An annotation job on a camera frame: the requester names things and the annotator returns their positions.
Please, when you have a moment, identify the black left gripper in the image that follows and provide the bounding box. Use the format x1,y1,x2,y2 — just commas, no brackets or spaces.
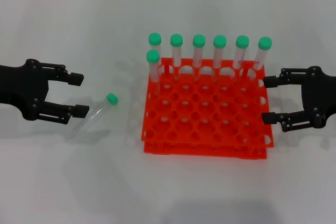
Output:
0,59,90,125

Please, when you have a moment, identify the orange test tube rack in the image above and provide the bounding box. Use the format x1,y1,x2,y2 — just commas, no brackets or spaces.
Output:
141,57,275,161

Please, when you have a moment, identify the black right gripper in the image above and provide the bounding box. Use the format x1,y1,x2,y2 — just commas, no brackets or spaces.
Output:
261,66,336,133

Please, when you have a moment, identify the green capped clear test tube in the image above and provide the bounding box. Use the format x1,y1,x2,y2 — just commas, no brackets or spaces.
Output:
213,35,227,81
70,92,119,140
146,49,162,97
192,34,206,81
248,36,274,78
148,32,163,65
233,35,250,78
170,34,184,78

